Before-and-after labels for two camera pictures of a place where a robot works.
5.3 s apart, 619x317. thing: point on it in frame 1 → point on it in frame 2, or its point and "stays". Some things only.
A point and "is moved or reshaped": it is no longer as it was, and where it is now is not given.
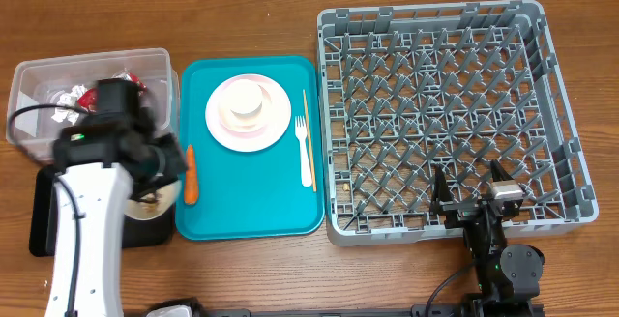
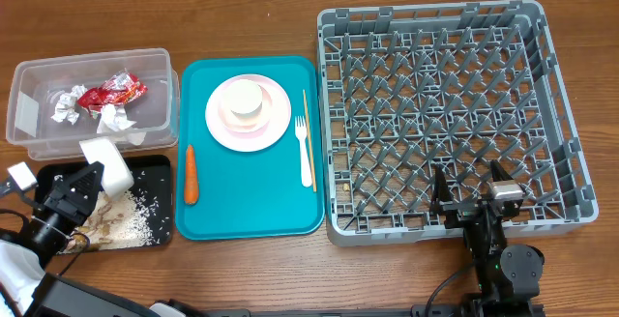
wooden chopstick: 309,142 stays
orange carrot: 191,193 stays
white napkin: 69,100 stays
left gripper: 171,144 → 67,199
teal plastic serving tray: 252,127 stays
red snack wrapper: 89,99 stays
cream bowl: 148,211 is moved or reshaped
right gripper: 463,211 stays
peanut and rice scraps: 149,198 → 128,222
